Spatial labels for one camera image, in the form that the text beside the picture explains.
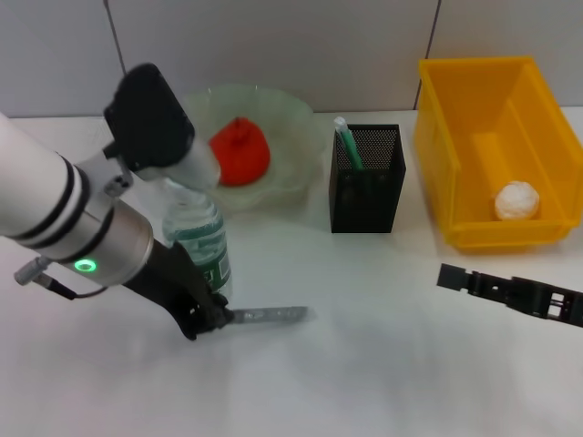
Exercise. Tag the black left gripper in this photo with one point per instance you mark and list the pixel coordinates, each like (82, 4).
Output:
(173, 287)

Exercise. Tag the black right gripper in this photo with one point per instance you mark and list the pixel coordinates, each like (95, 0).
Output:
(551, 298)

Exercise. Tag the grey marker pen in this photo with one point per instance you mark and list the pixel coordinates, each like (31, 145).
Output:
(273, 315)

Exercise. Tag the clear water bottle green label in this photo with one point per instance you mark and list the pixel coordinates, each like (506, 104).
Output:
(200, 227)

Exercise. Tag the white paper ball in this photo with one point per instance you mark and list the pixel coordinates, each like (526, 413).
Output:
(517, 200)

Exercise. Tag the red tomato-shaped object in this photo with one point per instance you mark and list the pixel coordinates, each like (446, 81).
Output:
(241, 155)

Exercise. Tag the mint green utility knife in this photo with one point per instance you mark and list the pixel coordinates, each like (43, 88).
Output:
(350, 145)

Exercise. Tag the black mesh pen holder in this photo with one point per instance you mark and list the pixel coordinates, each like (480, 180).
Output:
(364, 205)

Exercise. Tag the green glass fruit bowl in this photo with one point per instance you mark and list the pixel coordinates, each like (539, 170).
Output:
(282, 136)

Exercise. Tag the yellow plastic bin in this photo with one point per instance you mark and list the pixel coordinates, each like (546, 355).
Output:
(492, 150)

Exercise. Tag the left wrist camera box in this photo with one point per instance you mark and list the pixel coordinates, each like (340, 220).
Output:
(150, 123)

